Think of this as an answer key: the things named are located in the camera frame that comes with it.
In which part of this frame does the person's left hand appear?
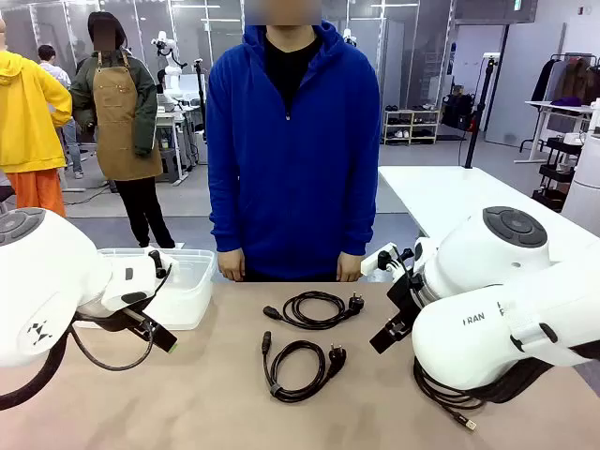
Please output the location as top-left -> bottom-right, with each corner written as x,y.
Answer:
337,251 -> 363,283

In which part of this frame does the long black USB cable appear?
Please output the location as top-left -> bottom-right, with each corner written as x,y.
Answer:
412,358 -> 479,432

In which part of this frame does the person in blue hoodie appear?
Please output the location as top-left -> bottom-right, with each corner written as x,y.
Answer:
205,0 -> 382,283

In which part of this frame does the person in white shirt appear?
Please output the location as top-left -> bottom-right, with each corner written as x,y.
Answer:
37,44 -> 85,180

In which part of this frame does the person's left forearm blue sleeve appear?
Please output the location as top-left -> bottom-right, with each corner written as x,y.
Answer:
339,187 -> 379,258

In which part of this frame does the wooden shoe rack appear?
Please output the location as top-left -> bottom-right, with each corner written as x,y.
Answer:
382,108 -> 442,146

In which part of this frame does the white cylindrical column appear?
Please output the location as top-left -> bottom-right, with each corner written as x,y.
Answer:
560,133 -> 600,224

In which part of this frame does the black trolley cart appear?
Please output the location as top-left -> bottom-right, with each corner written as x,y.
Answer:
532,136 -> 585,213

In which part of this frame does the black bags pile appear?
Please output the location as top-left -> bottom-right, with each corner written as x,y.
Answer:
442,93 -> 480,131

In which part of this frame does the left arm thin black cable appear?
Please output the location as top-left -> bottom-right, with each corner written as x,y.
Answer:
68,322 -> 157,372

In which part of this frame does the white side table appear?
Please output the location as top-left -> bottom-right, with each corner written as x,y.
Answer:
377,165 -> 600,263

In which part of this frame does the clothes rack with coats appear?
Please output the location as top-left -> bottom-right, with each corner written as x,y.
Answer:
532,52 -> 600,105

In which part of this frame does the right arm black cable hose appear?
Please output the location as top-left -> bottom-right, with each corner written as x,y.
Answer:
412,344 -> 600,407

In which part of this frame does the person's right hand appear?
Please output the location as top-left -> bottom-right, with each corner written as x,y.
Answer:
217,250 -> 247,282

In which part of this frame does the person in yellow hoodie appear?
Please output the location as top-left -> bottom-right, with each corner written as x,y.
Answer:
0,18 -> 74,219

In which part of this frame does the grey background workbench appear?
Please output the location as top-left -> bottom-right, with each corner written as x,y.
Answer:
154,105 -> 201,185

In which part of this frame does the black power cable with tie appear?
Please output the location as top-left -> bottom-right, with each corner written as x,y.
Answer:
260,330 -> 349,404

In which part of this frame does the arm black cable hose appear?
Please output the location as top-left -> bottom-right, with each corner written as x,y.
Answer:
412,344 -> 600,407
0,327 -> 79,413

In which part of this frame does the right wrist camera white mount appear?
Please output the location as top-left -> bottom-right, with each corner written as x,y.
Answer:
360,242 -> 416,278

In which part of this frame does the clear plastic storage container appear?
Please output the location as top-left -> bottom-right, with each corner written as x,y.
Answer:
97,247 -> 218,332

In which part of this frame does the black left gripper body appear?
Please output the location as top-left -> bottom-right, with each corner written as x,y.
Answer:
74,304 -> 157,338

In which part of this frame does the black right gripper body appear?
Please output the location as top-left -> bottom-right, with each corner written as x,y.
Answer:
385,271 -> 426,330

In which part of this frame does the black tripod pole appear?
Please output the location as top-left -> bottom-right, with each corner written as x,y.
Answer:
463,53 -> 501,170

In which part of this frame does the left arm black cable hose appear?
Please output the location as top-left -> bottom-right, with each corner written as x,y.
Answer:
0,327 -> 79,413

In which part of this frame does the person in brown apron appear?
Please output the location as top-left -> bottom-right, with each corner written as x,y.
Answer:
69,11 -> 177,249

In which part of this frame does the thin background camera tripod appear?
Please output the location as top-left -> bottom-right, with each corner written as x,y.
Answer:
193,58 -> 208,142

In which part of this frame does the white background desk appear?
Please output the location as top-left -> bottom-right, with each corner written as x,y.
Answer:
514,98 -> 599,164

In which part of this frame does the person's right forearm blue sleeve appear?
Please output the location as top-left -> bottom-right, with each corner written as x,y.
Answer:
208,187 -> 245,254

